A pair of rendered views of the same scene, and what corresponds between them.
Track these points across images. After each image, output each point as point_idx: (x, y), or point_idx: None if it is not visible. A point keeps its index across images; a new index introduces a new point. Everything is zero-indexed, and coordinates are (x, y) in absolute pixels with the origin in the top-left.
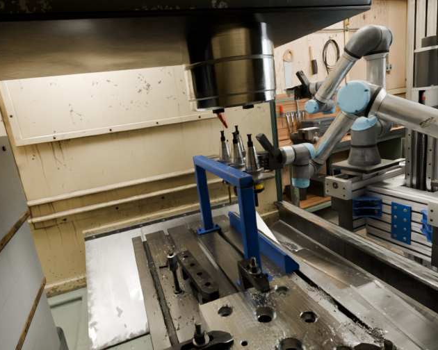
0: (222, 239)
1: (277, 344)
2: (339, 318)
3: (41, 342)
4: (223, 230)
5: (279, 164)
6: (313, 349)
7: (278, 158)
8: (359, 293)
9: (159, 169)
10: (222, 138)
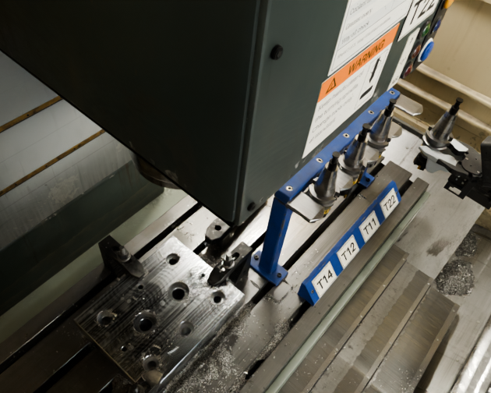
0: (341, 200)
1: (145, 310)
2: (241, 362)
3: (101, 154)
4: (365, 192)
5: (485, 200)
6: (147, 339)
7: None
8: (358, 389)
9: None
10: (386, 111)
